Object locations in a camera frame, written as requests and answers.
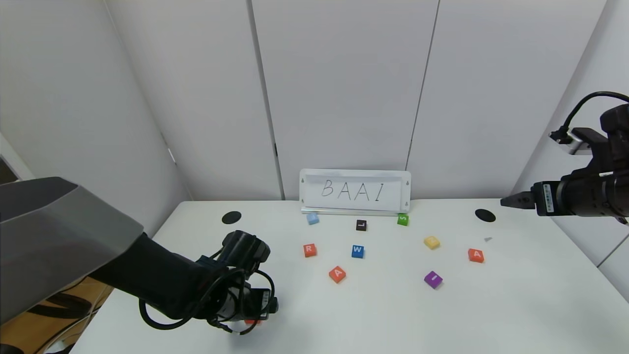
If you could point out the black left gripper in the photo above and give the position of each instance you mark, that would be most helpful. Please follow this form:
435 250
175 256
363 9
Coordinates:
266 300

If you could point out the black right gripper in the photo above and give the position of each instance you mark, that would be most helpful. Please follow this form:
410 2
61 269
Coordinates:
543 198

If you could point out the orange block letter B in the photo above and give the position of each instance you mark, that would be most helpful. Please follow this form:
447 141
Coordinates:
253 322

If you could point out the orange block letter A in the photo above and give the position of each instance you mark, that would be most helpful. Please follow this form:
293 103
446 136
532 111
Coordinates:
475 255
337 274

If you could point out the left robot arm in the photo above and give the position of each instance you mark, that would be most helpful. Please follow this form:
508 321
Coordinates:
64 231

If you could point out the white BAAI sign board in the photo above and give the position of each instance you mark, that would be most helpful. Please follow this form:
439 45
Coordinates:
354 191

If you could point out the black table grommet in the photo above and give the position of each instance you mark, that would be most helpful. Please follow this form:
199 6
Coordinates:
485 215
231 217

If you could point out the orange block letter R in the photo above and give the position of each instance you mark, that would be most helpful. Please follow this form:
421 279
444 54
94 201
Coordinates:
310 250

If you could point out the light blue letter block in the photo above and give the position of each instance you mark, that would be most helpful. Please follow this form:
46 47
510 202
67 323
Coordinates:
313 219

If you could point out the yellow letter block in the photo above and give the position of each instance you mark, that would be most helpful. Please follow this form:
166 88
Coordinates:
432 242

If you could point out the blue block letter W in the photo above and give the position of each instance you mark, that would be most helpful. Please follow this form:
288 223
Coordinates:
357 251

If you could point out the purple block letter I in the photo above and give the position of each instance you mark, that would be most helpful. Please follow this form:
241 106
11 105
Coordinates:
433 279

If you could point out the green block letter S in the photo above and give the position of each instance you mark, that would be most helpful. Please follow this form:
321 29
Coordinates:
403 220

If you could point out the black block letter L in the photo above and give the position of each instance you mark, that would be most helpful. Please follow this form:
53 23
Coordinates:
361 225

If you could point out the white power strip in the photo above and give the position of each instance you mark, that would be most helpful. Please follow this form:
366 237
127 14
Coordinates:
55 349

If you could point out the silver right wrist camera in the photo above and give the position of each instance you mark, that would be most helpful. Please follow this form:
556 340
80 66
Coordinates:
576 146

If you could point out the white wall panel bracket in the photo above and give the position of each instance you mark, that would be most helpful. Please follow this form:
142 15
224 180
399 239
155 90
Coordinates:
172 157

